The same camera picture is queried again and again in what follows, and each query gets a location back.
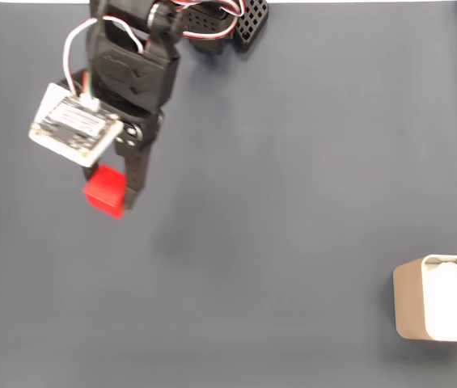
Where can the red cube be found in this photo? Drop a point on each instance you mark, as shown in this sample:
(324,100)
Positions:
(104,190)

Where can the beige open box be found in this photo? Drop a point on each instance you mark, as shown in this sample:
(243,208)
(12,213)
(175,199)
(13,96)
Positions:
(408,299)

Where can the white crumpled cloth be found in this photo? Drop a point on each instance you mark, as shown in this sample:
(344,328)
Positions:
(450,299)

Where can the white camera circuit board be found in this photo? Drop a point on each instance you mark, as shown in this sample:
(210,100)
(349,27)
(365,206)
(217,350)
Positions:
(70,125)

